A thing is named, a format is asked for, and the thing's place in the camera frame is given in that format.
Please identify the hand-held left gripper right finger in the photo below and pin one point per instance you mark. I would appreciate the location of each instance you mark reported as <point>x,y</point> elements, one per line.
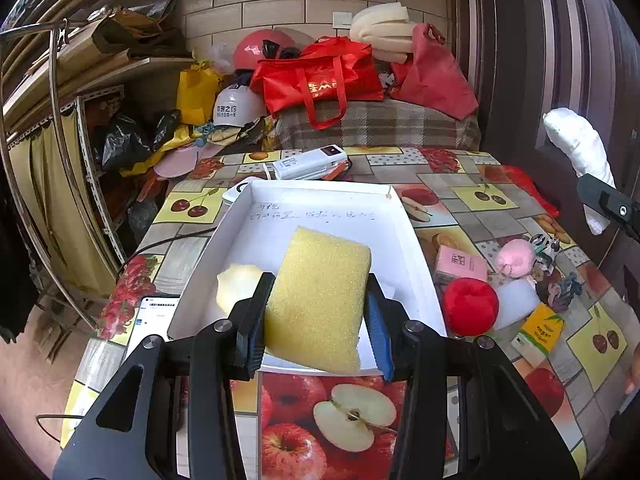
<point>377,330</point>

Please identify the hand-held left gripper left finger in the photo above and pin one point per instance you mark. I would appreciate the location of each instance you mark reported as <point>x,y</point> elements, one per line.
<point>254,317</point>

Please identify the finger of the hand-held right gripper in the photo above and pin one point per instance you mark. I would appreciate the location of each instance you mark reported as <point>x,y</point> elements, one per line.
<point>610,205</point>

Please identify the white fluffy cloth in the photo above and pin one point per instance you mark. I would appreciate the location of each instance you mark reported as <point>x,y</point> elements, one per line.
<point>575,140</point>

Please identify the red yarn ball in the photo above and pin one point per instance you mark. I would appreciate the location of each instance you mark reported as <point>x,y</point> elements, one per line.
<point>470,307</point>

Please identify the pink plush toy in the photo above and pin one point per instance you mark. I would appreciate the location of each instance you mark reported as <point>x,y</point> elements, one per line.
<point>515,257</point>

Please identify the white shallow tray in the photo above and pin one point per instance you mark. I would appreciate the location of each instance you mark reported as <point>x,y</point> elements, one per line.
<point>310,205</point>

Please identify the pale yellow sponge piece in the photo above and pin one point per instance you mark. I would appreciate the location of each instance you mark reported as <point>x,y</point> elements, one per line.
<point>237,285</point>

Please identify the red plastic bag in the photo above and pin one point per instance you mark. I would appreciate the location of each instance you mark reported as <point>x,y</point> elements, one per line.
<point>527,185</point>

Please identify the smartphone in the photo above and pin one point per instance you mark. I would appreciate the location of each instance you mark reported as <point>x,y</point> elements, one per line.
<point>152,320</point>

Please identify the pink small box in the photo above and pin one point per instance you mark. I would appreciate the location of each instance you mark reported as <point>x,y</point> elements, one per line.
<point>457,265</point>

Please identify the white fluffy item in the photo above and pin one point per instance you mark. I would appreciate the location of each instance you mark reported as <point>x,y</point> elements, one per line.
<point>515,302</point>

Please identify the yellow tissue packet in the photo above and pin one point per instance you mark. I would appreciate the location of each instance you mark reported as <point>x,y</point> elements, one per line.
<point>540,332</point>

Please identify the pink round pad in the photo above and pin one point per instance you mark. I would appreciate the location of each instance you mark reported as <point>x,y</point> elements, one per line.
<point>175,162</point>

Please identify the plaid blanket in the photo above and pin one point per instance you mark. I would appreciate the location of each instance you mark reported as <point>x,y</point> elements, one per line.
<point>380,125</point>

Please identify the white helmet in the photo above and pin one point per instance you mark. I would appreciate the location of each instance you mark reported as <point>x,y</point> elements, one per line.
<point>235,107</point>

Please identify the red non-woven bag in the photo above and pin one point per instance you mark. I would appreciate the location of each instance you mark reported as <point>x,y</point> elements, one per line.
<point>435,80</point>

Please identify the black plastic bag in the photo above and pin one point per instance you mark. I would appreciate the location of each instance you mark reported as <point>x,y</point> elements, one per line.
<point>125,142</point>

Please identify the yellow bag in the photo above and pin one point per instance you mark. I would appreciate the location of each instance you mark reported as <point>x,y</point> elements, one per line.
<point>197,92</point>

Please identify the red tote bag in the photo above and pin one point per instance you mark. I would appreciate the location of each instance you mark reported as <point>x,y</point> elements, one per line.
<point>320,75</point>

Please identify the red helmet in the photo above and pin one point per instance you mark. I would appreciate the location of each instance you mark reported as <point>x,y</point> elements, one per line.
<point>255,50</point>

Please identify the cream foam pile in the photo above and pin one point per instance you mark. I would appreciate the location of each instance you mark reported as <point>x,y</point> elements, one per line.
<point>380,27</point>

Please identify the curved metal rack tube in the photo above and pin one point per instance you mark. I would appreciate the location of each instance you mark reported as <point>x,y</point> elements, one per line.
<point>54,75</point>

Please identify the wall switch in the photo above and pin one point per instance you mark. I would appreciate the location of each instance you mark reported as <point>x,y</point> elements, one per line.
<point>343,20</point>

